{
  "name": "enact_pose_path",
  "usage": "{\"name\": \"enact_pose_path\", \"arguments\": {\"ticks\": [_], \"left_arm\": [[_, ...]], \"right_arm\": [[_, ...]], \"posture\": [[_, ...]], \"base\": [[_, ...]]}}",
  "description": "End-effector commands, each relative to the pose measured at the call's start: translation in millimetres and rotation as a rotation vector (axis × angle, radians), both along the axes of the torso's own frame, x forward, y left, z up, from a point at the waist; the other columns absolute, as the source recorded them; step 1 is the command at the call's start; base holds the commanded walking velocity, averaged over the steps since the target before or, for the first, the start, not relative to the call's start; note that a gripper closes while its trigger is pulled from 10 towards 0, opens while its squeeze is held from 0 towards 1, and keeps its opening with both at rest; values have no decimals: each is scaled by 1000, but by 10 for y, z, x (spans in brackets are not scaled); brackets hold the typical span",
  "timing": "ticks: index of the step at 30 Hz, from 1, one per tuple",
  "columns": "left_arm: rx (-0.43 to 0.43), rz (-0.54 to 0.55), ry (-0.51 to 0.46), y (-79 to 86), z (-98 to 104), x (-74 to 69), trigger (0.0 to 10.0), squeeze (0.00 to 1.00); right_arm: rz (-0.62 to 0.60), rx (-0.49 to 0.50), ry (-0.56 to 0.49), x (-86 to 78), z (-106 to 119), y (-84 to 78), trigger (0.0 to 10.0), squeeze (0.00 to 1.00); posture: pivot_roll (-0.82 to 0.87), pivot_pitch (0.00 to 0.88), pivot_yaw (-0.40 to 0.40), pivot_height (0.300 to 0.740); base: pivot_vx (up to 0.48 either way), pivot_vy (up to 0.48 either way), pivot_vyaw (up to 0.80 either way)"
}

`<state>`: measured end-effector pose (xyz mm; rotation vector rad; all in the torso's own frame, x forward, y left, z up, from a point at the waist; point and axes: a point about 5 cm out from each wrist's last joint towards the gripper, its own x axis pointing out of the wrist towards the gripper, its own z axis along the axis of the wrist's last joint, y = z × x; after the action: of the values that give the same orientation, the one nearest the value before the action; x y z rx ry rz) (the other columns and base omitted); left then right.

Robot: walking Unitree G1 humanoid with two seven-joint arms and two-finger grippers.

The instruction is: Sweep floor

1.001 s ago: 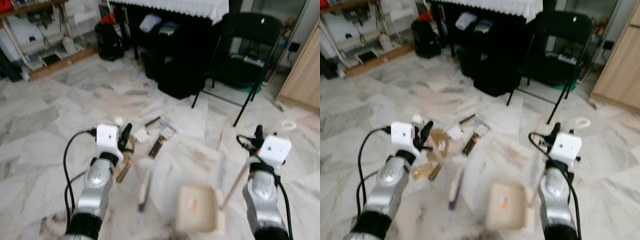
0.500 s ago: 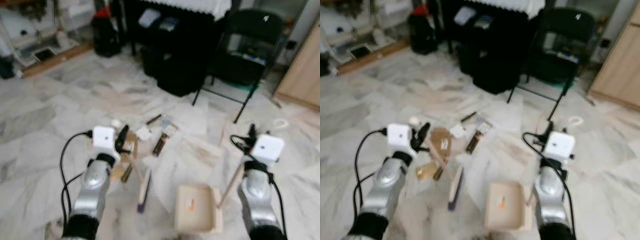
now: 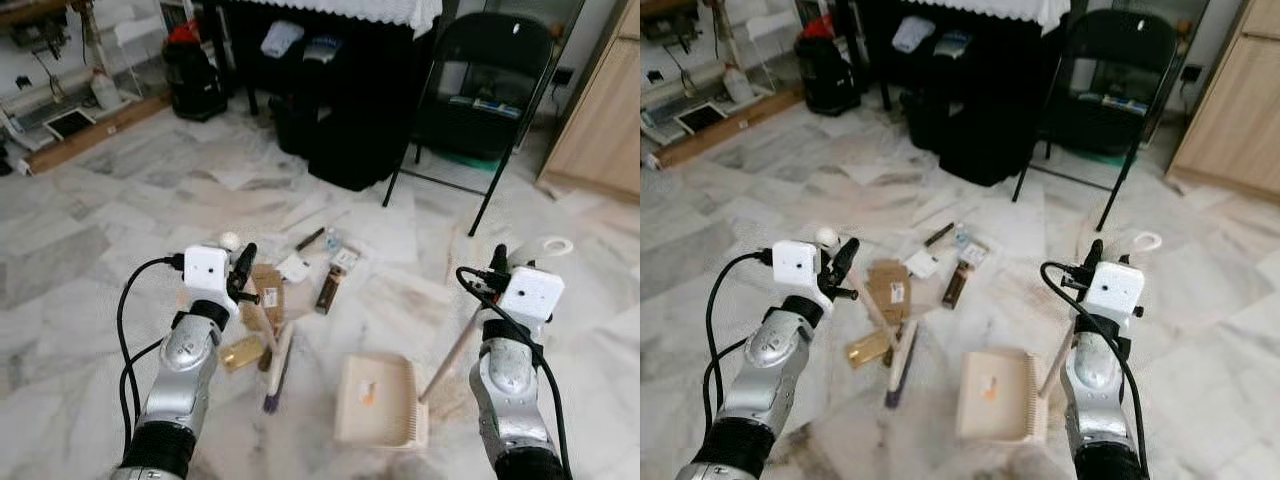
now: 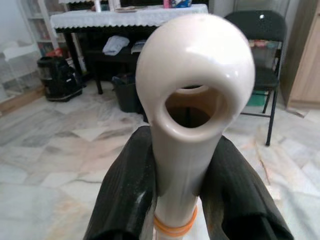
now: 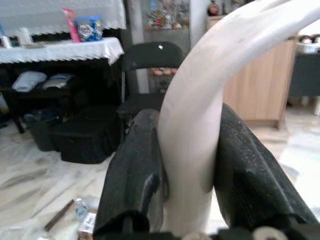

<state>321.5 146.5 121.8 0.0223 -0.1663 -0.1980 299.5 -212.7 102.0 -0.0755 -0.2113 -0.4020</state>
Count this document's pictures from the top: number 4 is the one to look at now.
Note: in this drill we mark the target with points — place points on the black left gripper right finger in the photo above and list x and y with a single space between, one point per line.
237 200

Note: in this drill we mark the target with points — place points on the black folding chair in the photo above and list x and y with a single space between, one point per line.
262 27

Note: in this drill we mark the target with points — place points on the light blue cloth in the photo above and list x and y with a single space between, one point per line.
115 45

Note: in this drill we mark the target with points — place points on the clear plastic storage box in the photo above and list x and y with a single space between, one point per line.
17 70

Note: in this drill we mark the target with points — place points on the light wooden cabinet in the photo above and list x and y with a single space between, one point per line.
307 62

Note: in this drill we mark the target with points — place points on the colourful packet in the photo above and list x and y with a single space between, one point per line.
178 3

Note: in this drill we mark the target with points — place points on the black plastic bin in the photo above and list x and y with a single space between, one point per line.
125 95

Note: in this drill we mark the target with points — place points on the white bottle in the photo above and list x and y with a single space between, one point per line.
97 6

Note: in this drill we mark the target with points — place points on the colourful items on chair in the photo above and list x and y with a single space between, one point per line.
262 44

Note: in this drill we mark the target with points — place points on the green flat item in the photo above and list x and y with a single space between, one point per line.
257 100

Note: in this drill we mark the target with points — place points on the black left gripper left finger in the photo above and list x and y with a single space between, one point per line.
125 195

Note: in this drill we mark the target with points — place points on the white shelf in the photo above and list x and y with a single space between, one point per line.
42 27

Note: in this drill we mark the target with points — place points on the black table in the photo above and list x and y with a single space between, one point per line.
110 61

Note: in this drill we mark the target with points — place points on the white lace tablecloth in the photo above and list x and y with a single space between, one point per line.
100 18

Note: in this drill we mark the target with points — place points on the orange rubber band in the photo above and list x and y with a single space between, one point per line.
175 228
175 222

